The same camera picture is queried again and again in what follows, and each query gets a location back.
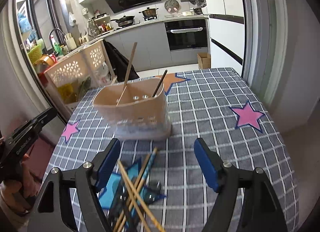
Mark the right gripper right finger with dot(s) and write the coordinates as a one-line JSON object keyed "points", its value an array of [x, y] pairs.
{"points": [[218, 174]]}

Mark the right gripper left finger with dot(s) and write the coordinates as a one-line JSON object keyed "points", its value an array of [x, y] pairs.
{"points": [[98, 171]]}

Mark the black plastic spoon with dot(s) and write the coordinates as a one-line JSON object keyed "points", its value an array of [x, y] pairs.
{"points": [[119, 209], [152, 192]]}

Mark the plain bamboo chopstick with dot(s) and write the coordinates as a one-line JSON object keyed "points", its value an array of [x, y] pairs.
{"points": [[131, 203], [132, 196], [140, 196]]}

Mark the blue floral bamboo chopstick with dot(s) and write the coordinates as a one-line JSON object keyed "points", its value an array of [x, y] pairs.
{"points": [[139, 183]]}

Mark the black chopstick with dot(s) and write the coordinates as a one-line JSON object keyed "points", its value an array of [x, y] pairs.
{"points": [[160, 83]]}

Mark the kitchen faucet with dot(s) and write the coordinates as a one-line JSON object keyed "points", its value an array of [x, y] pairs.
{"points": [[60, 37]]}

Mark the person's left hand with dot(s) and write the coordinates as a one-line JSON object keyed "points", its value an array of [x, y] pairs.
{"points": [[26, 188]]}

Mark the grey checkered tablecloth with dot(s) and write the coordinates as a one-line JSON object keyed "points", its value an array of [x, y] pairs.
{"points": [[212, 110]]}

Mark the pink plastic utensil holder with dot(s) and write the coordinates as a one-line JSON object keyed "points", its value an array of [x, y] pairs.
{"points": [[139, 116]]}

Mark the beige plastic storage cart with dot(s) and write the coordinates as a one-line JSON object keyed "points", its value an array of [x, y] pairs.
{"points": [[75, 74]]}

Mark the cardboard box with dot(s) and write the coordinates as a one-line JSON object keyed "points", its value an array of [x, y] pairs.
{"points": [[204, 60]]}

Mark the built-in black oven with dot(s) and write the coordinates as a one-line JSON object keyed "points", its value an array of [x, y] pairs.
{"points": [[186, 34]]}

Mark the black wok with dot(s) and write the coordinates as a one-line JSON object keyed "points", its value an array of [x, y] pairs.
{"points": [[125, 21]]}

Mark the brown cooking pot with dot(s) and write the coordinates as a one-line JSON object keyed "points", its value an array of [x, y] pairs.
{"points": [[149, 14]]}

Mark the white refrigerator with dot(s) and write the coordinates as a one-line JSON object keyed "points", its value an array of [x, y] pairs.
{"points": [[226, 33]]}

